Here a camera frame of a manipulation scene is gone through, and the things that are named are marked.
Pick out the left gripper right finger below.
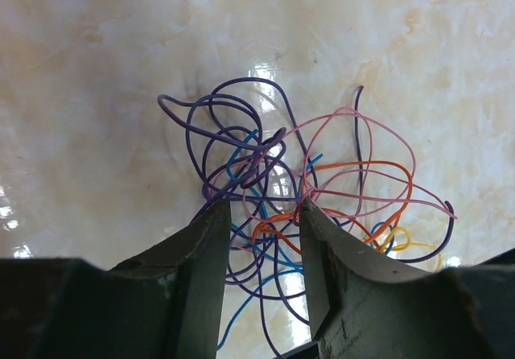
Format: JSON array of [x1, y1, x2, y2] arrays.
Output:
[[300, 200, 499, 358]]

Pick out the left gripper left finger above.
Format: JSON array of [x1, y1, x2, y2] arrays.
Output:
[[27, 200, 231, 358]]

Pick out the orange wire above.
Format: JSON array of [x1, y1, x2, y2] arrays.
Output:
[[249, 159, 414, 255]]

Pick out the yellow wire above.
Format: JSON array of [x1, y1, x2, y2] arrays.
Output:
[[377, 225, 444, 274]]

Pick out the pink wire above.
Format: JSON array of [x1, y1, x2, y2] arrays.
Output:
[[212, 106, 459, 251]]

